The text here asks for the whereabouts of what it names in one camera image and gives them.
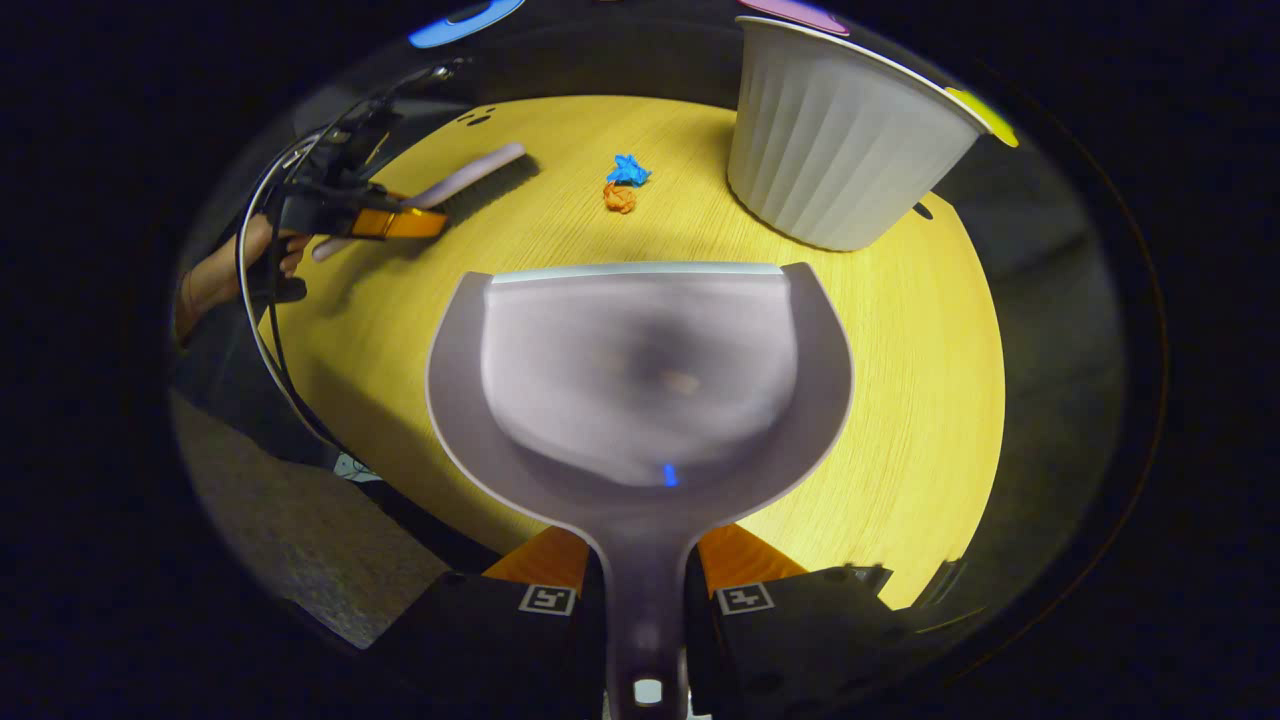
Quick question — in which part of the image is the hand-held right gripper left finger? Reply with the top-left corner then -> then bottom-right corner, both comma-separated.
375,525 -> 608,720

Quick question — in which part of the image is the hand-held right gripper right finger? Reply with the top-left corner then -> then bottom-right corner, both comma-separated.
683,522 -> 901,720

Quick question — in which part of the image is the small pale lilac broom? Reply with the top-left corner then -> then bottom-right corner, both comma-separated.
311,142 -> 541,263

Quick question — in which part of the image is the pale lilac dustpan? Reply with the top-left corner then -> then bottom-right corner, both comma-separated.
425,261 -> 856,720

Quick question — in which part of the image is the white ribbed garbage bin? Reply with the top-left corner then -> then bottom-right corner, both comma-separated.
727,15 -> 993,252

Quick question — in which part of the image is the dark clothing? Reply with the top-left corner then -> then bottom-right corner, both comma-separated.
168,300 -> 346,471

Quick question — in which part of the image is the black and white cable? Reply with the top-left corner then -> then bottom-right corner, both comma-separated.
234,58 -> 471,453

